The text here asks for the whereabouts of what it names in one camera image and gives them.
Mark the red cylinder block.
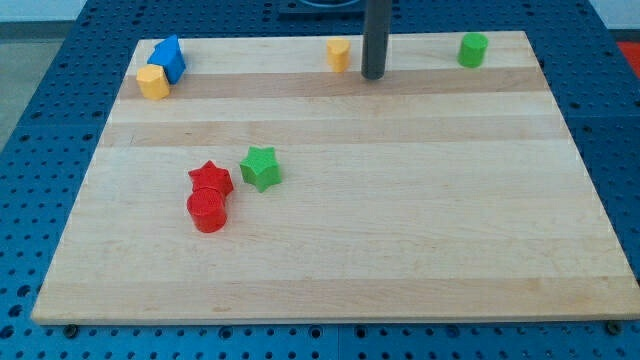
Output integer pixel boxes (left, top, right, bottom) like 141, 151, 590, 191
186, 188, 227, 233

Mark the light wooden board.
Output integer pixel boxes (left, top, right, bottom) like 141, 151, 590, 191
32, 31, 639, 326

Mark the green star block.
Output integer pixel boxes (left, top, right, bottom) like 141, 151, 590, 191
239, 146, 282, 193

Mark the red star block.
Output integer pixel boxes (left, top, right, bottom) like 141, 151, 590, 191
188, 160, 234, 196

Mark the blue house-shaped block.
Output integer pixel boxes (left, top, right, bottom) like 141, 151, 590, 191
147, 35, 186, 85

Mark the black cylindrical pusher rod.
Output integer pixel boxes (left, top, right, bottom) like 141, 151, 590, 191
361, 0, 392, 81

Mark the yellow hexagonal block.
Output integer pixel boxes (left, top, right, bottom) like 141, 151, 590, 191
136, 64, 170, 100

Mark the yellow heart-shaped block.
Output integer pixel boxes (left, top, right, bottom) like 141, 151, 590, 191
326, 37, 351, 73

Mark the green cylinder block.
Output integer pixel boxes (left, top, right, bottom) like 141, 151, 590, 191
457, 33, 489, 68

